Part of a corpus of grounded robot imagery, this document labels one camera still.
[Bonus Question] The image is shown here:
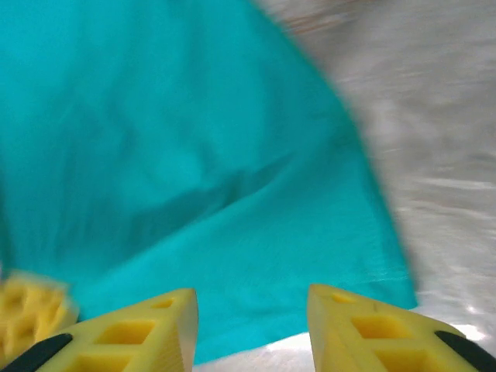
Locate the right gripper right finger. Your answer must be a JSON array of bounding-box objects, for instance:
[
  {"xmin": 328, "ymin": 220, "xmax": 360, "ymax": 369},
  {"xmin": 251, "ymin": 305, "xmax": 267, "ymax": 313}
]
[{"xmin": 308, "ymin": 283, "xmax": 496, "ymax": 372}]

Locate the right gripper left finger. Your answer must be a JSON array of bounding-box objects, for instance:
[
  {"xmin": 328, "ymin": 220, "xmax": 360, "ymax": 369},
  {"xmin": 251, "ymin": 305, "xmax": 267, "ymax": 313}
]
[{"xmin": 0, "ymin": 288, "xmax": 199, "ymax": 372}]

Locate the teal t-shirt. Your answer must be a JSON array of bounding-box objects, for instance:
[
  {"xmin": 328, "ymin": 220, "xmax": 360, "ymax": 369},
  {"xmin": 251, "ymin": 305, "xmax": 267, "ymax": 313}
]
[{"xmin": 0, "ymin": 0, "xmax": 420, "ymax": 366}]

